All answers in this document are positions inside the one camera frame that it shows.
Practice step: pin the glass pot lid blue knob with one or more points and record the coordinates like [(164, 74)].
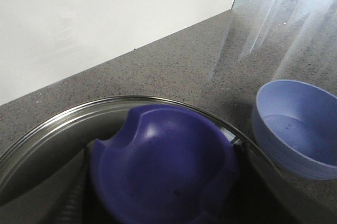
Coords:
[(136, 159)]

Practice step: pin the light blue plastic bowl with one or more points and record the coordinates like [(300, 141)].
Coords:
[(294, 124)]

